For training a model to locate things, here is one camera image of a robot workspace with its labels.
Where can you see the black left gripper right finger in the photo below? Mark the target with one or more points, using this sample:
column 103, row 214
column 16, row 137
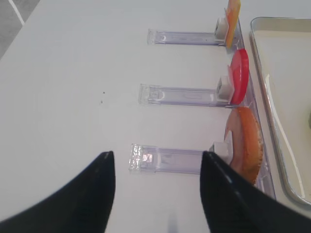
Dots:
column 233, row 205

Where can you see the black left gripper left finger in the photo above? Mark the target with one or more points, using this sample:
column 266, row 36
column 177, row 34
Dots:
column 81, row 206

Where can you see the red tomato slice in rack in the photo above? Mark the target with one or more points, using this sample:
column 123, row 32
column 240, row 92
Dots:
column 239, row 72

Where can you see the yellow cheese slice in rack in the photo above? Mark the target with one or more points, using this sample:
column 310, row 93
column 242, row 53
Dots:
column 232, row 16

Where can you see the orange bun slice in rack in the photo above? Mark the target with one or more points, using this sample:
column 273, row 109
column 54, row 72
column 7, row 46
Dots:
column 247, row 143

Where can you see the clear acrylic left food rack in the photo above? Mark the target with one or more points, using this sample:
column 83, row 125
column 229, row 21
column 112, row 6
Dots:
column 220, row 96

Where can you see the white metal tray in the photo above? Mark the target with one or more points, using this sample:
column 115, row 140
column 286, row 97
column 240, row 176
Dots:
column 282, row 51

